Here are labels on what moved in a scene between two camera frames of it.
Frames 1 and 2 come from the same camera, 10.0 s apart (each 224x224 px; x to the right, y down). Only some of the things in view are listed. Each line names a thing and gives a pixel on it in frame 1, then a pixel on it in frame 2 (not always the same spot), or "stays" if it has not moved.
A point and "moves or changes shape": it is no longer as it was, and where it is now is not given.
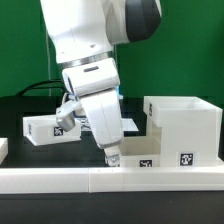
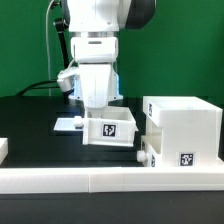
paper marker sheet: [84, 126] -> [66, 124]
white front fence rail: [111, 180] stays
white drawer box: [44, 130] moves or changes shape
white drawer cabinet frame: [190, 130] stays
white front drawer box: [140, 152] moves or changes shape
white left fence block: [4, 148] stays
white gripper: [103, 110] -> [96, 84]
